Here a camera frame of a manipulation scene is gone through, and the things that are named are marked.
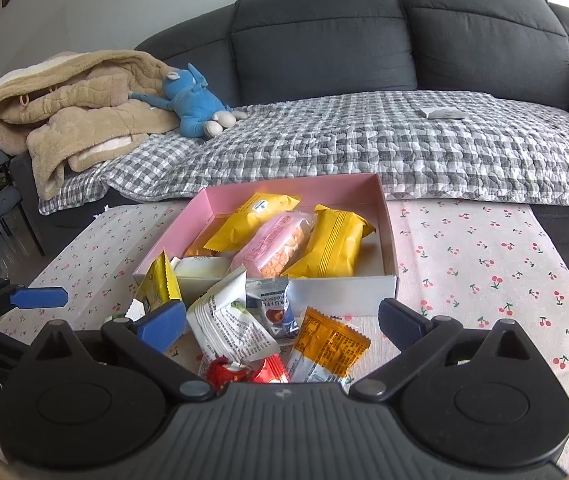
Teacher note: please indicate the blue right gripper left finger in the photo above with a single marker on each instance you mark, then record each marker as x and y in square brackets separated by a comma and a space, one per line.
[161, 327]

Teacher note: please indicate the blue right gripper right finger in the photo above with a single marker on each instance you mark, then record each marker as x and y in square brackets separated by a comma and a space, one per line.
[401, 325]

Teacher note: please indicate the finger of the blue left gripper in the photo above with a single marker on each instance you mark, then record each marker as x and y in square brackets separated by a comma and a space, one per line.
[39, 298]

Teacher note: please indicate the yellow snack bag blue label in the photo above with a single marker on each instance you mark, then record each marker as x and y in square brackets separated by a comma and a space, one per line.
[159, 285]

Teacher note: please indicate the white grey snack bag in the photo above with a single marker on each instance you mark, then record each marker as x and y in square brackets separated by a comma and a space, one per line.
[225, 328]

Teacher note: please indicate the golden yellow snack bag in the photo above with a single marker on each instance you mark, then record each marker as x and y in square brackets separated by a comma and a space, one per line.
[334, 245]

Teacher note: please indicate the yellow snack bag with code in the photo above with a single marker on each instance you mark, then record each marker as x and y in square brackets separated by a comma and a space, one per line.
[243, 224]

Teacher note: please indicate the pink snack package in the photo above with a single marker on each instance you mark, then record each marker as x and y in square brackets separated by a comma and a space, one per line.
[274, 245]

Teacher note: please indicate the orange foil snack packet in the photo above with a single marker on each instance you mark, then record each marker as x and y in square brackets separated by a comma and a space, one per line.
[325, 350]

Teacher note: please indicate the cherry pattern tablecloth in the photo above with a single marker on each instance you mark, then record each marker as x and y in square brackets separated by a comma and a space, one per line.
[475, 262]

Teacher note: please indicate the small silver snack packet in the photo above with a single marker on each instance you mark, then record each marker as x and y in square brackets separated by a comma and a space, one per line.
[267, 300]

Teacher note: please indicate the pink cardboard box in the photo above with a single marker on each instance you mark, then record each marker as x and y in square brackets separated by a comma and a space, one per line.
[199, 269]

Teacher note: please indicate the red candy wrapper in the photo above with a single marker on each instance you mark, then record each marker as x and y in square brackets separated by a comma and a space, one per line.
[222, 372]

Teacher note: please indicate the grey checkered blanket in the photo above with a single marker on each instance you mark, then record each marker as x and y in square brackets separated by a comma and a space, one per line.
[506, 151]

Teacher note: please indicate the beige fleece blanket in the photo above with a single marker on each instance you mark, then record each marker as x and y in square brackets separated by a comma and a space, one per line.
[75, 110]

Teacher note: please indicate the white tissue packet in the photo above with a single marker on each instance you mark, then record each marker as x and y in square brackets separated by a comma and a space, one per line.
[443, 113]

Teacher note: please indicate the blue plush toy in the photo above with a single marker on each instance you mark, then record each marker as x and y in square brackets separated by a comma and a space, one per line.
[201, 114]

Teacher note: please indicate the dark grey sofa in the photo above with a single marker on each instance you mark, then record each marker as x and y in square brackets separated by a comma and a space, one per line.
[262, 51]

